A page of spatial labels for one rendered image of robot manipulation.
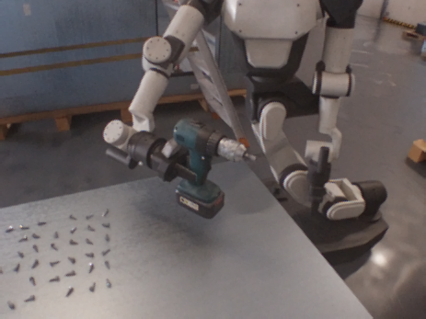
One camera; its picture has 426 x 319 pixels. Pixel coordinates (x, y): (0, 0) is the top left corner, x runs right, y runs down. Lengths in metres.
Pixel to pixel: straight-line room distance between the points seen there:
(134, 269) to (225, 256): 0.22
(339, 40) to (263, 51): 0.24
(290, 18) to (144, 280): 0.79
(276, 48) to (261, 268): 0.62
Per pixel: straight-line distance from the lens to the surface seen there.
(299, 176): 1.22
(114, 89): 2.70
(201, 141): 0.60
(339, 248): 1.51
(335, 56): 0.99
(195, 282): 0.71
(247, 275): 0.73
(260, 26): 0.90
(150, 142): 0.74
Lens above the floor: 1.26
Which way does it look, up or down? 33 degrees down
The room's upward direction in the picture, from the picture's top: 3 degrees clockwise
